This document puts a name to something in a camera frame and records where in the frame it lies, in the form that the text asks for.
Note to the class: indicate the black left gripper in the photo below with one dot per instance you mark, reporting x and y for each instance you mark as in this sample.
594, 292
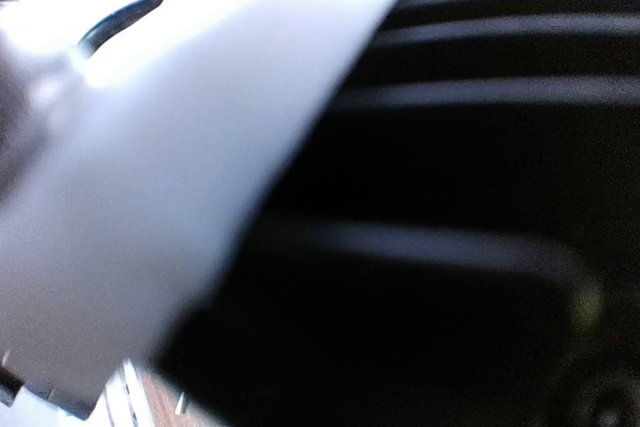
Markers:
456, 244

